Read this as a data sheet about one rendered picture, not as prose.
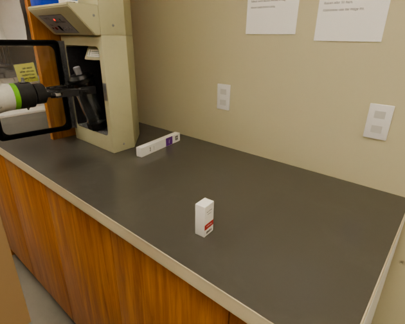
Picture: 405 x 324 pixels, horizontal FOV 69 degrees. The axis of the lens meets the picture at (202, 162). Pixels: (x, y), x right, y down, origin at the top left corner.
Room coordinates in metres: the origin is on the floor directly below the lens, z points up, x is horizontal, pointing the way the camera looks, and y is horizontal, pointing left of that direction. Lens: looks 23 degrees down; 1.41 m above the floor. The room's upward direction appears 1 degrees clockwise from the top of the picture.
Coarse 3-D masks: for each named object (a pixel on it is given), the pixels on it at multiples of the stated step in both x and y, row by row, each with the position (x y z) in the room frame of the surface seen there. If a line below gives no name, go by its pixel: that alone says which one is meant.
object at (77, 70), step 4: (76, 68) 1.24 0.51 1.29; (76, 72) 1.24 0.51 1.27; (80, 72) 1.25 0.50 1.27; (84, 72) 1.27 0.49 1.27; (88, 72) 1.27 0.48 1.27; (72, 76) 1.24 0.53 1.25; (76, 76) 1.22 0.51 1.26; (80, 76) 1.22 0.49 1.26; (84, 76) 1.23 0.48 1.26; (88, 76) 1.24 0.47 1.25; (72, 80) 1.22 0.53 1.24; (76, 80) 1.22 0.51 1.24
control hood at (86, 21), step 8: (32, 8) 1.29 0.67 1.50; (40, 8) 1.24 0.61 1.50; (48, 8) 1.20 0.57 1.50; (56, 8) 1.17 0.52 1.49; (64, 8) 1.14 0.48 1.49; (72, 8) 1.12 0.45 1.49; (80, 8) 1.14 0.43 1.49; (88, 8) 1.16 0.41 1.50; (96, 8) 1.19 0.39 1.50; (64, 16) 1.19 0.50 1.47; (72, 16) 1.15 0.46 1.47; (80, 16) 1.14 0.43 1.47; (88, 16) 1.16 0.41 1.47; (96, 16) 1.19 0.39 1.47; (72, 24) 1.21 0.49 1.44; (80, 24) 1.17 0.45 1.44; (88, 24) 1.16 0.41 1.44; (96, 24) 1.18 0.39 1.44; (80, 32) 1.22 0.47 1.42; (88, 32) 1.19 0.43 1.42; (96, 32) 1.18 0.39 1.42
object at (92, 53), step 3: (87, 48) 1.33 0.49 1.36; (90, 48) 1.31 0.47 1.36; (93, 48) 1.30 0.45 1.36; (96, 48) 1.29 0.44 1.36; (87, 51) 1.31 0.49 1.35; (90, 51) 1.30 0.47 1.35; (93, 51) 1.29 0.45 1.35; (96, 51) 1.29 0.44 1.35; (87, 54) 1.30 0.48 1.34; (90, 54) 1.29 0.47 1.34; (93, 54) 1.29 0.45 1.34; (96, 54) 1.28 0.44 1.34; (87, 57) 1.30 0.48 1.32; (90, 57) 1.29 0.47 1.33; (93, 57) 1.28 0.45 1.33; (96, 57) 1.28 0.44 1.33; (99, 57) 1.28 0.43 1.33
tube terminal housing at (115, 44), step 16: (80, 0) 1.27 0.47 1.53; (96, 0) 1.20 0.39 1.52; (112, 0) 1.24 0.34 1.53; (128, 0) 1.42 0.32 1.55; (112, 16) 1.24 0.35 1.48; (128, 16) 1.38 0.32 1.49; (112, 32) 1.23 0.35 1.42; (128, 32) 1.35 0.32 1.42; (112, 48) 1.23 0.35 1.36; (128, 48) 1.31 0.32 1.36; (112, 64) 1.22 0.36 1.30; (128, 64) 1.28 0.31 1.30; (112, 80) 1.22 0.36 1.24; (128, 80) 1.27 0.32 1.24; (112, 96) 1.21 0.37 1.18; (128, 96) 1.27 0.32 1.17; (112, 112) 1.21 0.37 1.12; (128, 112) 1.26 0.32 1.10; (80, 128) 1.36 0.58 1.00; (112, 128) 1.20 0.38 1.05; (128, 128) 1.26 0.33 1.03; (96, 144) 1.28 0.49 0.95; (112, 144) 1.20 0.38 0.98; (128, 144) 1.25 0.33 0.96
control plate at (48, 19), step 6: (42, 18) 1.30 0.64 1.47; (48, 18) 1.27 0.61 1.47; (54, 18) 1.24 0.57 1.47; (60, 18) 1.21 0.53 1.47; (48, 24) 1.32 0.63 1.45; (54, 24) 1.29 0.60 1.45; (60, 24) 1.26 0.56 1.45; (66, 24) 1.23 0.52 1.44; (54, 30) 1.34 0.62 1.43; (60, 30) 1.31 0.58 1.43; (66, 30) 1.28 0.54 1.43; (72, 30) 1.25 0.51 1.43
